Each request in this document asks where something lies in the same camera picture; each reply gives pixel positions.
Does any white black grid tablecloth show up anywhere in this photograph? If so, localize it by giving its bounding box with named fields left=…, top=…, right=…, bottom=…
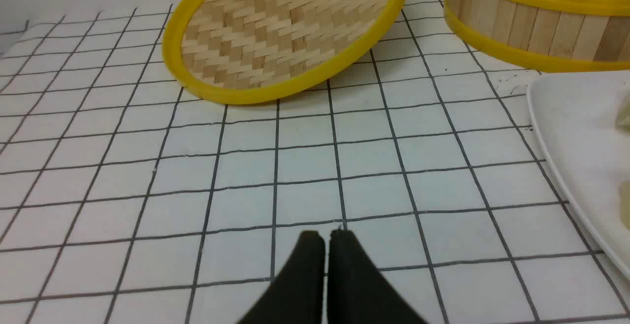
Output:
left=0, top=0, right=629, bottom=324

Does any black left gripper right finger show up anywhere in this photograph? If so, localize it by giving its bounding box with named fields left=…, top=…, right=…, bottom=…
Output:
left=327, top=229, right=426, bottom=324

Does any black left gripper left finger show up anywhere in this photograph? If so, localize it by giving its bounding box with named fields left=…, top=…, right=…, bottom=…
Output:
left=239, top=230, right=325, bottom=324

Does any bamboo steamer basket yellow rim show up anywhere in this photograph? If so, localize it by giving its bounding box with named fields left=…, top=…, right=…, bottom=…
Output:
left=444, top=0, right=630, bottom=72

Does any woven bamboo steamer lid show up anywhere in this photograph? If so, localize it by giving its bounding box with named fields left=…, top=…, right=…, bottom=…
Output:
left=162, top=0, right=406, bottom=105

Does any white square plate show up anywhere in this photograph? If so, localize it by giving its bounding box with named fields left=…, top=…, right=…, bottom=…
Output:
left=526, top=70, right=630, bottom=277

